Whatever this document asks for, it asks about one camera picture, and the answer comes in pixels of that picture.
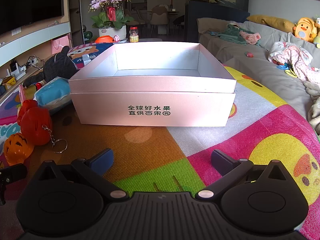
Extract yellow pillow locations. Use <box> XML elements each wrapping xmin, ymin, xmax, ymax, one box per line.
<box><xmin>247</xmin><ymin>14</ymin><xmax>295</xmax><ymax>33</ymax></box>

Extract beige dining chair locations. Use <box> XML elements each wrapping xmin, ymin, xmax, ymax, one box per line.
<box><xmin>150</xmin><ymin>6</ymin><xmax>168</xmax><ymax>36</ymax></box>

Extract pink white clothes pile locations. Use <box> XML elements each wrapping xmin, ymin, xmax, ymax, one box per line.
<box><xmin>268</xmin><ymin>41</ymin><xmax>320</xmax><ymax>83</ymax></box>

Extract small red plastic ball toy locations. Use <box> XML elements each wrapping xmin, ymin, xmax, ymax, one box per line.
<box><xmin>17</xmin><ymin>99</ymin><xmax>38</xmax><ymax>125</ymax></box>

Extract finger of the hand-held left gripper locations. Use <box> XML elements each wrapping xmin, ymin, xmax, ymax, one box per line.
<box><xmin>0</xmin><ymin>164</ymin><xmax>28</xmax><ymax>205</ymax></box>

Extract white wooden television cabinet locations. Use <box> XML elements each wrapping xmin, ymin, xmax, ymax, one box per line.
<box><xmin>0</xmin><ymin>21</ymin><xmax>75</xmax><ymax>105</ymax></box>

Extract green cloth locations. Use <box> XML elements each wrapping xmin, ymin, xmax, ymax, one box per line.
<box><xmin>220</xmin><ymin>24</ymin><xmax>242</xmax><ymax>46</ymax></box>

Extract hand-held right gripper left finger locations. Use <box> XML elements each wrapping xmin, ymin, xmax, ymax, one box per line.
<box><xmin>32</xmin><ymin>148</ymin><xmax>127</xmax><ymax>199</ymax></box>

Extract pink orchid in white pot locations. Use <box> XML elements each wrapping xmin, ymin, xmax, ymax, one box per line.
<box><xmin>87</xmin><ymin>0</ymin><xmax>134</xmax><ymax>40</ymax></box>

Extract orange cup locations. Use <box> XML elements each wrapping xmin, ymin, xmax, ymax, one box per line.
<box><xmin>3</xmin><ymin>133</ymin><xmax>35</xmax><ymax>166</ymax></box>

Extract large red plastic ball toy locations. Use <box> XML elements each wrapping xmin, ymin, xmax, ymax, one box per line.
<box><xmin>20</xmin><ymin>107</ymin><xmax>68</xmax><ymax>154</ymax></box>

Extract yellow box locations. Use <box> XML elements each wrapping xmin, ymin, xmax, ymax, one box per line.
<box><xmin>1</xmin><ymin>76</ymin><xmax>17</xmax><ymax>87</ymax></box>

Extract black television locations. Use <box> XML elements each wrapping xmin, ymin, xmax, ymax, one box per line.
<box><xmin>0</xmin><ymin>0</ymin><xmax>64</xmax><ymax>37</ymax></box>

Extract pink baby garment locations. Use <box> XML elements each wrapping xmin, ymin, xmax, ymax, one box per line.
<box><xmin>239</xmin><ymin>30</ymin><xmax>262</xmax><ymax>46</ymax></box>

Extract colourful cartoon play mat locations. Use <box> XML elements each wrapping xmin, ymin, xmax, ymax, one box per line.
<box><xmin>0</xmin><ymin>42</ymin><xmax>320</xmax><ymax>240</ymax></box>

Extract pink paper bag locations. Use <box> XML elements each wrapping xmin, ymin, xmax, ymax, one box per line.
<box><xmin>51</xmin><ymin>35</ymin><xmax>70</xmax><ymax>55</ymax></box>

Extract blue wet wipes packet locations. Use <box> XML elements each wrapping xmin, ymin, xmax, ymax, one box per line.
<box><xmin>34</xmin><ymin>77</ymin><xmax>73</xmax><ymax>113</ymax></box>

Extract grey sofa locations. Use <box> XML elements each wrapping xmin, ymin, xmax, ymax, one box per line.
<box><xmin>197</xmin><ymin>17</ymin><xmax>320</xmax><ymax>130</ymax></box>

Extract orange round toy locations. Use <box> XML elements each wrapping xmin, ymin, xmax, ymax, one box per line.
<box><xmin>94</xmin><ymin>35</ymin><xmax>120</xmax><ymax>43</ymax></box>

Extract pink cardboard box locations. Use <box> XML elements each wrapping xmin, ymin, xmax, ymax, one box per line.
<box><xmin>69</xmin><ymin>42</ymin><xmax>237</xmax><ymax>127</ymax></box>

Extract pink book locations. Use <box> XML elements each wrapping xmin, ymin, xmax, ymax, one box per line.
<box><xmin>19</xmin><ymin>84</ymin><xmax>28</xmax><ymax>105</ymax></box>

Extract red yellow doll figure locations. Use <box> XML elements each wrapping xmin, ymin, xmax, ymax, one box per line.
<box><xmin>29</xmin><ymin>82</ymin><xmax>47</xmax><ymax>92</ymax></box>

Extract black plush toy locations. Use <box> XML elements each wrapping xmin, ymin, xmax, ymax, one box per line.
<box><xmin>23</xmin><ymin>45</ymin><xmax>78</xmax><ymax>87</ymax></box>

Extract grey blanket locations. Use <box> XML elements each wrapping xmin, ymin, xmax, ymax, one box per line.
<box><xmin>304</xmin><ymin>80</ymin><xmax>320</xmax><ymax>130</ymax></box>

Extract clear jar with red lid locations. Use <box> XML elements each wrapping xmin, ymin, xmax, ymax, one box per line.
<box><xmin>129</xmin><ymin>27</ymin><xmax>139</xmax><ymax>43</ymax></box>

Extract yellow duck plush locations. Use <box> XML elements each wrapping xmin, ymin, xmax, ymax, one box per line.
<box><xmin>293</xmin><ymin>17</ymin><xmax>318</xmax><ymax>43</ymax></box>

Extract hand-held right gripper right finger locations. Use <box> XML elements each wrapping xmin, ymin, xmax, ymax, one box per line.
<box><xmin>196</xmin><ymin>149</ymin><xmax>288</xmax><ymax>200</ymax></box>

